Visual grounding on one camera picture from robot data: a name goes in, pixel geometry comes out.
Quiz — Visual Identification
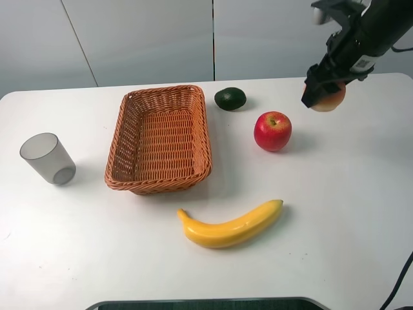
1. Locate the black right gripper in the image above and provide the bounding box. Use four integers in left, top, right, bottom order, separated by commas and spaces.
301, 12, 376, 108

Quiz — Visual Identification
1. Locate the orange peach fruit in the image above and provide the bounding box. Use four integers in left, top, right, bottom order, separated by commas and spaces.
311, 83, 346, 112

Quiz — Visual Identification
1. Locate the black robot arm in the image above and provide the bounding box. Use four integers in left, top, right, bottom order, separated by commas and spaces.
301, 0, 412, 108

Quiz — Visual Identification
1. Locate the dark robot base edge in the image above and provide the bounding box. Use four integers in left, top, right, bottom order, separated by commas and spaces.
87, 298, 327, 310

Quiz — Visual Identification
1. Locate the brown wicker basket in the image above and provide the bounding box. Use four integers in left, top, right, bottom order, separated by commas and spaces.
105, 85, 212, 195

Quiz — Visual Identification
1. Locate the red apple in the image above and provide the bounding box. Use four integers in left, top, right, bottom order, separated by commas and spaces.
254, 111, 292, 152

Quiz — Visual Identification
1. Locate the dark green avocado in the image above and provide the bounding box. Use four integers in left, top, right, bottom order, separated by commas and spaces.
214, 87, 247, 111

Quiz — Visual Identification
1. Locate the yellow banana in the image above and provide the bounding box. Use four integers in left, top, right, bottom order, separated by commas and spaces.
177, 200, 283, 249

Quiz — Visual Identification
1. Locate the grey translucent plastic cup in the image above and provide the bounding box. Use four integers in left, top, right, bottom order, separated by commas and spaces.
19, 132, 76, 185

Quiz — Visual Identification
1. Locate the black cable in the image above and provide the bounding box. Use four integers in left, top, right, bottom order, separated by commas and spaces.
379, 251, 413, 310

